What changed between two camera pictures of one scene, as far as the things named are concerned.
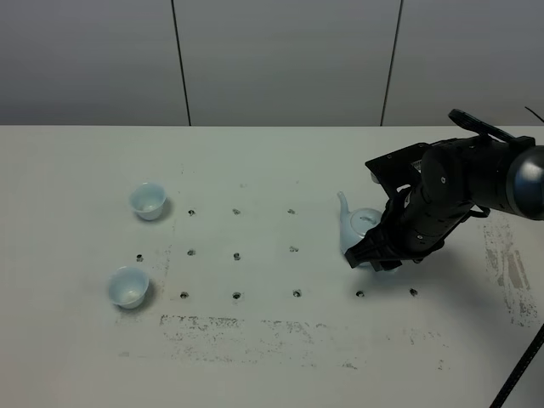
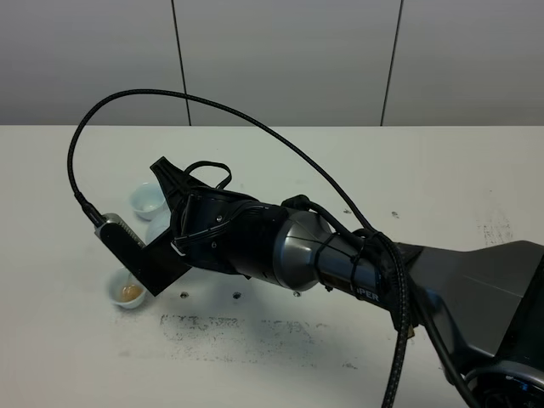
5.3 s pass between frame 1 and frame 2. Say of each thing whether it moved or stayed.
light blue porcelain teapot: moved
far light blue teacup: stayed
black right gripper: moved
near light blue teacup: stayed
